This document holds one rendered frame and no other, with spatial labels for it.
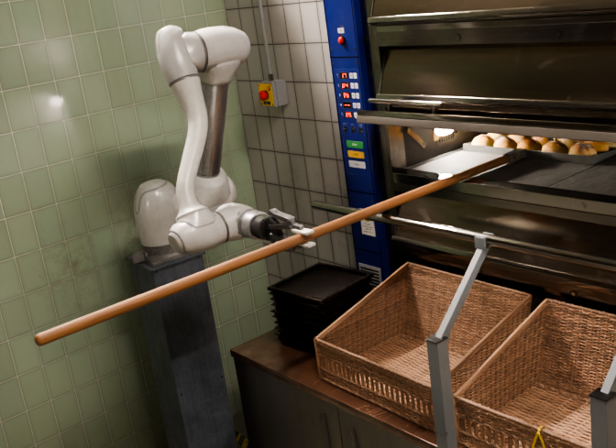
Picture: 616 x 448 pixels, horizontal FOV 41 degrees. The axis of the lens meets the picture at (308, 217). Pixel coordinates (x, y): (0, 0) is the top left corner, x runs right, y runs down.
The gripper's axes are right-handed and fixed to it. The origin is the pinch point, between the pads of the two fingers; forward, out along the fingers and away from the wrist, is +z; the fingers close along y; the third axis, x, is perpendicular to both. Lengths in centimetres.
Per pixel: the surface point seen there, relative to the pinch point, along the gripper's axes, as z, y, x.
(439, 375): 41, 34, -7
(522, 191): 25, 2, -67
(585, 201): 47, 2, -67
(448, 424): 41, 49, -9
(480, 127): 23, -21, -52
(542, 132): 44, -21, -53
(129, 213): -121, 12, -5
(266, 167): -109, 7, -67
